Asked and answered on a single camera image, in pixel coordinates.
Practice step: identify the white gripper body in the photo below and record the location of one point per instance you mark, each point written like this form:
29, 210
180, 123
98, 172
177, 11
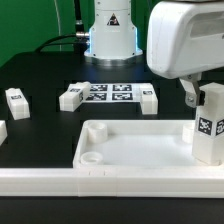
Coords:
185, 38

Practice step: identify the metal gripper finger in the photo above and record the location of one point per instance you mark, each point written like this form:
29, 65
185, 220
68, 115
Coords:
194, 95

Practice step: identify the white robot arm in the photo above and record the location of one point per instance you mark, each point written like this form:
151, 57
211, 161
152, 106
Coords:
113, 37

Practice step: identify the white desk top tray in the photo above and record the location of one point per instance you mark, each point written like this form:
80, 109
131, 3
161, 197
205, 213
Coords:
138, 143

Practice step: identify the white front fence rail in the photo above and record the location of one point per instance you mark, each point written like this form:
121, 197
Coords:
199, 182

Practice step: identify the fiducial marker sheet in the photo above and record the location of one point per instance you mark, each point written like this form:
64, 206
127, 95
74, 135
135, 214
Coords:
116, 92

